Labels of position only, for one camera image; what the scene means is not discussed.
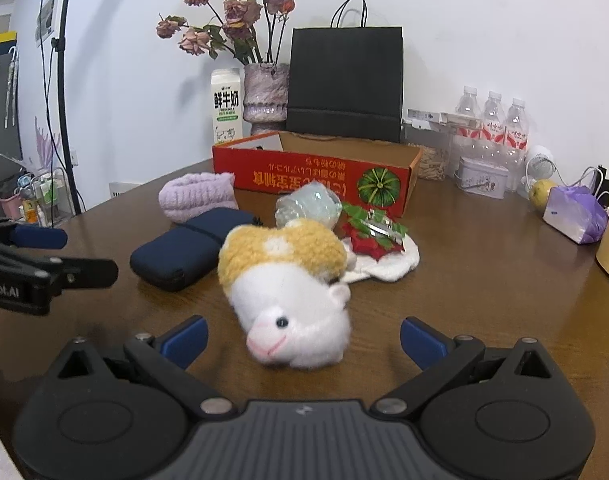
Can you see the clear plastic container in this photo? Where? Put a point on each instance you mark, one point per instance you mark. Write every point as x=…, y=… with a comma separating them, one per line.
x=429, y=160

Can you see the silver hair clip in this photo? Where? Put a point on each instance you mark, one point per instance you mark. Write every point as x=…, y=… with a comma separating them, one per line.
x=384, y=230

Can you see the purple tissue pack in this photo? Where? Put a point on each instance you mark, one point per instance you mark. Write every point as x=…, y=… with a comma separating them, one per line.
x=574, y=215

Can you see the wall poster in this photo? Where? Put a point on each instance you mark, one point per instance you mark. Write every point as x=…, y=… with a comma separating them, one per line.
x=48, y=15

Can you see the white green milk carton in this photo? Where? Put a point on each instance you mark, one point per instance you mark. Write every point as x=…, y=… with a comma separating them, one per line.
x=227, y=105

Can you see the black charger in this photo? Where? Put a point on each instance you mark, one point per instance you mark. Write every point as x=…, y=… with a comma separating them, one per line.
x=603, y=175

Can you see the lavender fluffy headband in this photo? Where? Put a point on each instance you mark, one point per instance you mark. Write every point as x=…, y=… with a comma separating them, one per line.
x=194, y=195

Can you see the red cardboard box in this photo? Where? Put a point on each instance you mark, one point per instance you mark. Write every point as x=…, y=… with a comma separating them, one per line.
x=304, y=177

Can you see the white wall socket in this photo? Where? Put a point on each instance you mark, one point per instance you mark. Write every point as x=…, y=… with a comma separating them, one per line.
x=75, y=158

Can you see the red green festive ornament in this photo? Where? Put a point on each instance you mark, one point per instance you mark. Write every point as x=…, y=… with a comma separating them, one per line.
x=364, y=245

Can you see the dried rose bouquet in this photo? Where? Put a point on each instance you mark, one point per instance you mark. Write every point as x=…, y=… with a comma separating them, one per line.
x=242, y=10

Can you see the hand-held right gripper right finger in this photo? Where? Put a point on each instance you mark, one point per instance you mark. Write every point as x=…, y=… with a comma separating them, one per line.
x=422, y=342

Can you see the cluttered storage rack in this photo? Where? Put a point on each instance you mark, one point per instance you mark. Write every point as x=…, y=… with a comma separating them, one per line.
x=39, y=195

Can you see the black paper bag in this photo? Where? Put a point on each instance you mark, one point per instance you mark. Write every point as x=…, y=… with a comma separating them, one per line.
x=344, y=80

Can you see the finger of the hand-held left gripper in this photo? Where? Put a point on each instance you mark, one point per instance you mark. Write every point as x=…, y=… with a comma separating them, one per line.
x=84, y=272
x=39, y=237

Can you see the white metal tin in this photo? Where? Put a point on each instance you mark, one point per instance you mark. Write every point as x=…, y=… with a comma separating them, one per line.
x=479, y=180

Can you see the navy blue zip case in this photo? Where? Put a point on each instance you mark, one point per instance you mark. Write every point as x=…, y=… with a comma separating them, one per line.
x=174, y=260

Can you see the black light stand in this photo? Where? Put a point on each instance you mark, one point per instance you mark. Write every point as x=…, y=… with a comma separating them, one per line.
x=59, y=42

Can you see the iridescent ball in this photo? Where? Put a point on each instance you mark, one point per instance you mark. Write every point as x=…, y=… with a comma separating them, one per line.
x=309, y=205

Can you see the purple marbled vase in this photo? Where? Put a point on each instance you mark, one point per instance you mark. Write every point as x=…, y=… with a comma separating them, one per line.
x=264, y=90

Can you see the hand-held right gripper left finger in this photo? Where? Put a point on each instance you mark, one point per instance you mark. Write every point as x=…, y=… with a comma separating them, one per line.
x=187, y=340

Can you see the green apple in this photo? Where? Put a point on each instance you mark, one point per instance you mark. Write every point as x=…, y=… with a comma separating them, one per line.
x=540, y=195

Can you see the yellow white hamster plush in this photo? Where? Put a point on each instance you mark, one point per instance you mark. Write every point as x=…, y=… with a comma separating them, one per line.
x=294, y=310

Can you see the small white fan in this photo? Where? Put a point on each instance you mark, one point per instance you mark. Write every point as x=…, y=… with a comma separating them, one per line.
x=540, y=162

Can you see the white flat carton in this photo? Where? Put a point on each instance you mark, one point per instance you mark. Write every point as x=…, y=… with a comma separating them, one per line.
x=424, y=115

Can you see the clear water bottle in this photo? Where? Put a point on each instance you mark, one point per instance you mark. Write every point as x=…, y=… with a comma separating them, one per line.
x=468, y=110
x=516, y=122
x=493, y=115

